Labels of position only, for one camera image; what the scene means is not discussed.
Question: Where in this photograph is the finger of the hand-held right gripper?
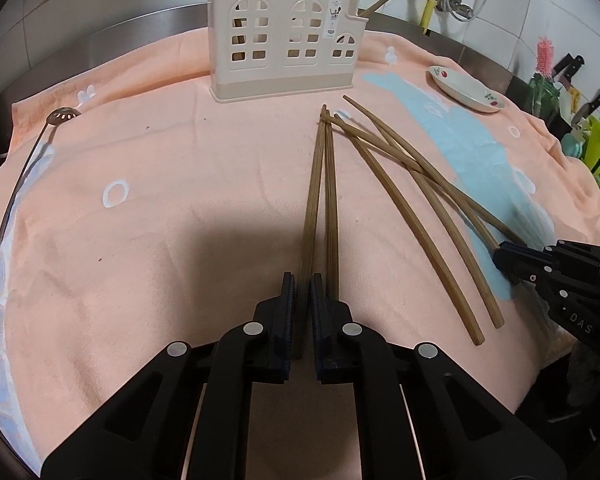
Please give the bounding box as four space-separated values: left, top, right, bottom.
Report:
500 239 600 286
492 250 576 311

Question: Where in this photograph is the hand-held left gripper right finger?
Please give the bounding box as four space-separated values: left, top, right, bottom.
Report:
309 272 568 480

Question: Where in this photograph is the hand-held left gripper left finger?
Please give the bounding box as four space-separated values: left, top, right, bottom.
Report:
40 271 298 480

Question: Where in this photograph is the bunch of wooden chopsticks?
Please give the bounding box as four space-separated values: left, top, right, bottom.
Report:
320 95 533 347

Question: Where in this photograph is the cream plastic utensil holder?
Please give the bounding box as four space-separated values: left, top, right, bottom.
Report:
207 0 367 106

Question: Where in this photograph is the teal plastic object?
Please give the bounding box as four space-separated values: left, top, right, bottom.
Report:
562 129 590 158

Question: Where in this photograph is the orange printed towel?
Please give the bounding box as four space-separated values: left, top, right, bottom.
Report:
0 25 600 480

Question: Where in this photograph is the white plastic spoon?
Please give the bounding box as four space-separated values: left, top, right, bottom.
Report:
555 81 581 113

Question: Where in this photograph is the glass jar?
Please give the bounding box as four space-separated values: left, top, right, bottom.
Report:
527 74 561 121

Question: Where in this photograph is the white floral dish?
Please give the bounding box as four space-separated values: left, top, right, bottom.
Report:
427 65 508 113

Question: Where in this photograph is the pink bottle brush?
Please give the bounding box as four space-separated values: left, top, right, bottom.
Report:
536 36 554 78

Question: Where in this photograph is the metal slotted spoon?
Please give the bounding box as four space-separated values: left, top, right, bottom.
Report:
0 106 82 281

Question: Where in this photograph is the black handle kitchen knife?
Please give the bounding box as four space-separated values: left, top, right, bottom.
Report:
572 86 600 126
552 54 586 86

